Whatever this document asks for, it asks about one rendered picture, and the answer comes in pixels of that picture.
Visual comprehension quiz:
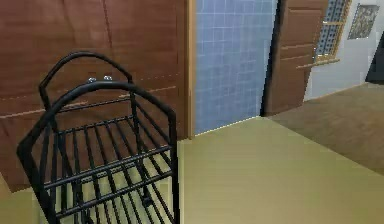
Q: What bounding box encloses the brown wooden cupboard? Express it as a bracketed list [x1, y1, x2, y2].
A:
[0, 0, 198, 194]

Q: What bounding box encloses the brown wooden room door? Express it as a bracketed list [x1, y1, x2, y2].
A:
[260, 0, 329, 118]

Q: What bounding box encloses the wood framed window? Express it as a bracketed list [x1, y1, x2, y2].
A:
[313, 0, 353, 66]

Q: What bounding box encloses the black furniture piece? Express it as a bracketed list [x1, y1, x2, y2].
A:
[365, 30, 384, 84]

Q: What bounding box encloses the black wire shelf rack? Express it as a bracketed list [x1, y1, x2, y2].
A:
[16, 50, 181, 224]

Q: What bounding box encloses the framed wall picture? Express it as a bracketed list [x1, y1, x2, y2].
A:
[347, 3, 381, 41]

